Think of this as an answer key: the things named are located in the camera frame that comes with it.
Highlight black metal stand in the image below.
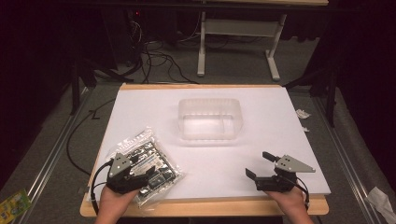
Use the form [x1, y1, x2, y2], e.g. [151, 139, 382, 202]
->
[70, 52, 98, 117]
[282, 66, 340, 129]

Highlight crumpled white paper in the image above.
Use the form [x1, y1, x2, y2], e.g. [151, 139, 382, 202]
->
[295, 108, 312, 120]

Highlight clear plastic container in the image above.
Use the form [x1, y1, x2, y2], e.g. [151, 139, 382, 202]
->
[177, 97, 244, 142]

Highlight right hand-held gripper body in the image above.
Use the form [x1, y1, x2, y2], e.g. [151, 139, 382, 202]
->
[255, 154, 316, 192]

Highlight person's right hand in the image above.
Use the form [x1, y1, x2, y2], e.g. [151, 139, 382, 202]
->
[265, 186, 310, 217]

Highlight white crumpled cloth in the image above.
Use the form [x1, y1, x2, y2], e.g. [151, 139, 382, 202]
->
[366, 186, 396, 224]

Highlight metal floor rail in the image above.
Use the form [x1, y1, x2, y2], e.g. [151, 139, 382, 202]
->
[312, 96, 386, 224]
[17, 87, 92, 224]

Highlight hand-held gripper cable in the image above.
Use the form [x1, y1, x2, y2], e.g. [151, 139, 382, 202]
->
[90, 160, 114, 217]
[294, 176, 311, 212]

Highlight person's left hand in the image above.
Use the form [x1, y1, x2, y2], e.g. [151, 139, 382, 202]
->
[98, 186, 140, 219]

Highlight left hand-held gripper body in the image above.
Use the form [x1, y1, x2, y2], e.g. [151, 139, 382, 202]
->
[106, 152, 150, 195]

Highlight right hand-held gripper cable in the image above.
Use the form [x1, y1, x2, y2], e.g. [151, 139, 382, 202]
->
[294, 176, 311, 212]

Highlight bundle of black cables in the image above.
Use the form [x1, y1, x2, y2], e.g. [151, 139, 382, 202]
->
[129, 18, 200, 85]

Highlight white table mat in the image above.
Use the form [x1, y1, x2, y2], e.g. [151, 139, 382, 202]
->
[89, 86, 332, 202]

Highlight black floor cable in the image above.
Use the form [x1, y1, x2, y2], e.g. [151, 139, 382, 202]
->
[65, 98, 117, 177]

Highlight green printed packet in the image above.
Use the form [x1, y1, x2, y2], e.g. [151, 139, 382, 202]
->
[0, 189, 33, 224]

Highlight left hand-held gripper cable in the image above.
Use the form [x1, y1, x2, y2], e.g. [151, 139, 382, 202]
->
[90, 160, 114, 217]

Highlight black computer tower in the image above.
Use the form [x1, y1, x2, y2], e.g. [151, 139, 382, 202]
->
[102, 8, 145, 68]

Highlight clear bag of black parts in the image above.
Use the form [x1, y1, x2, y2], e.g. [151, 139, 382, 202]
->
[106, 125, 187, 209]

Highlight white desk frame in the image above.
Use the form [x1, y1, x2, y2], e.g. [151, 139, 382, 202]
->
[196, 11, 288, 83]

